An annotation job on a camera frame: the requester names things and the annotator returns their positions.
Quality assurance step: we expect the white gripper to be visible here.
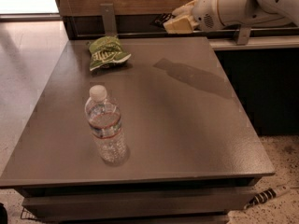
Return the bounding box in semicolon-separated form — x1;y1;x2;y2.
164;0;224;35

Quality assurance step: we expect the black rxbar chocolate bar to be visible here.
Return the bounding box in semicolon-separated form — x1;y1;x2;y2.
150;13;174;28

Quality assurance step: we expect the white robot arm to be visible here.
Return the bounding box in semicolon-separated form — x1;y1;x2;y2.
164;0;299;34

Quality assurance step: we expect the green jalapeno chip bag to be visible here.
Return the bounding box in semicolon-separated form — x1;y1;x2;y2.
87;36;131;71

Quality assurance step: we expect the clear plastic water bottle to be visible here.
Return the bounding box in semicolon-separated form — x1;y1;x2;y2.
85;85;129;165

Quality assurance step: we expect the striped black white tube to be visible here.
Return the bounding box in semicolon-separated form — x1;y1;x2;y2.
244;185;291;209

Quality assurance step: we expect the right metal bracket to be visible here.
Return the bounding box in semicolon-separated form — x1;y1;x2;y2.
235;25;251;45

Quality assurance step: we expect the metal bracket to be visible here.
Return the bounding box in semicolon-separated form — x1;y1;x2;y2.
235;25;251;45
100;3;118;36

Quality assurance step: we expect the left metal bracket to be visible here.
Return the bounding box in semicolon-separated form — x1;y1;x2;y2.
100;3;118;36

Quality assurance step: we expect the horizontal metal rail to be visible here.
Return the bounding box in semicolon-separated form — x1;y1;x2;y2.
74;26;299;38

